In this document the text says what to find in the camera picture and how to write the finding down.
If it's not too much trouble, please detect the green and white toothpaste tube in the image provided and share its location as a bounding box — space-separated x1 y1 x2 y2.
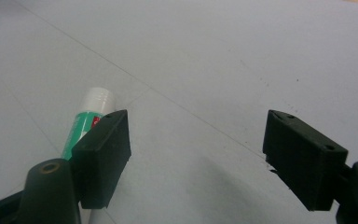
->
61 87 117 224

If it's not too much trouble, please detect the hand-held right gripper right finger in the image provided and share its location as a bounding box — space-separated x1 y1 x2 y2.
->
262 109 358 224

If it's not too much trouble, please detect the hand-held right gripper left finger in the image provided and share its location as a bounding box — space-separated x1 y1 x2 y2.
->
18 109 132 224

